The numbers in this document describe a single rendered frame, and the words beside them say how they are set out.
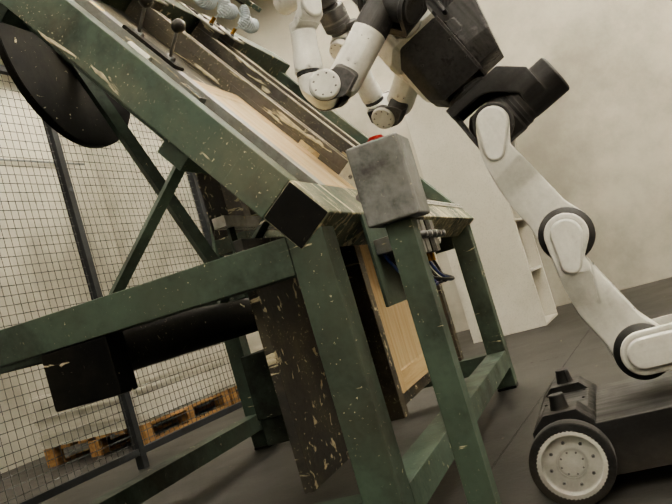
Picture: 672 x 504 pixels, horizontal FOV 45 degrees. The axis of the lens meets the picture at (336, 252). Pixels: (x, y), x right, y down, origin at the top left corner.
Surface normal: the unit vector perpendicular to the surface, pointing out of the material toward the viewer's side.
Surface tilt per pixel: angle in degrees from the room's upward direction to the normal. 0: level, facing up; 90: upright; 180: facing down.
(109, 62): 90
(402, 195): 90
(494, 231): 90
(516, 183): 111
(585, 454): 90
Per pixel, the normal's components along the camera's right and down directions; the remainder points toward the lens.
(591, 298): -0.19, 0.44
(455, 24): -0.31, 0.04
